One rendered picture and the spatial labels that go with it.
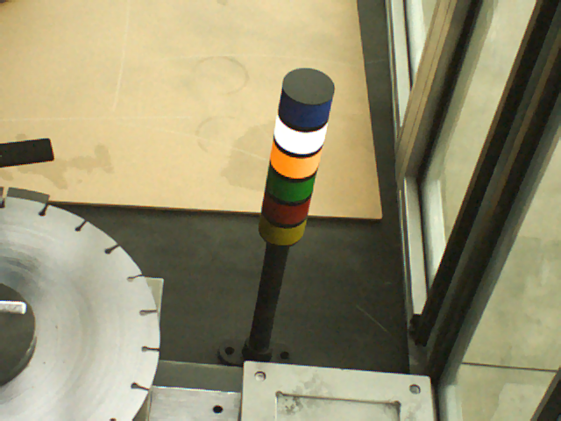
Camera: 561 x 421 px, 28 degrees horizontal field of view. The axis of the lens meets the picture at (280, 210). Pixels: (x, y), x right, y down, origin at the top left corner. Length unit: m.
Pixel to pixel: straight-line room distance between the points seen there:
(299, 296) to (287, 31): 0.47
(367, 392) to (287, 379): 0.08
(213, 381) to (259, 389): 0.18
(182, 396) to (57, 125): 0.43
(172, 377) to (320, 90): 0.42
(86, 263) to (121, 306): 0.06
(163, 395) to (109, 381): 0.22
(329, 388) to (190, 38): 0.69
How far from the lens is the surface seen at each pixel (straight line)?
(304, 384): 1.09
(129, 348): 1.04
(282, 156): 1.01
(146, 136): 1.48
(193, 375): 1.26
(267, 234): 1.09
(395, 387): 1.11
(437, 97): 1.34
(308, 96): 0.96
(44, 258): 1.10
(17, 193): 1.15
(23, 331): 1.04
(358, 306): 1.35
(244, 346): 1.27
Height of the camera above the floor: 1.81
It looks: 49 degrees down
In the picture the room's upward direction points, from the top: 11 degrees clockwise
